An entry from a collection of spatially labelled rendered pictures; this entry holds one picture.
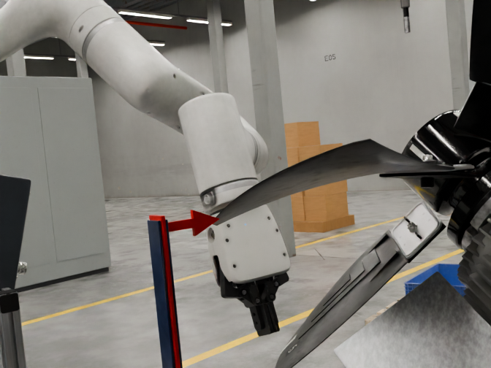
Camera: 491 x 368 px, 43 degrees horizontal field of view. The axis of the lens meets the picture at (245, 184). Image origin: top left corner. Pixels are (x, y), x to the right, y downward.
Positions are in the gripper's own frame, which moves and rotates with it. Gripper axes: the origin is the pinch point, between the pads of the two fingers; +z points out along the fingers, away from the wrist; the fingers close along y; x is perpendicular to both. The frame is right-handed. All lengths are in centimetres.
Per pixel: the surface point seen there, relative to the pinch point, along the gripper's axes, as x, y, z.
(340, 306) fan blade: -7.1, 7.2, 1.0
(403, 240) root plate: -13.8, 15.2, -5.0
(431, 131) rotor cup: -22.6, 16.5, -16.9
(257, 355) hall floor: 258, 161, 28
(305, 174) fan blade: -27.9, -10.2, -12.3
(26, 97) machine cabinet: 546, 149, -274
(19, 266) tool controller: 38.5, -20.0, -19.1
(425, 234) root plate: -18.0, 14.7, -4.8
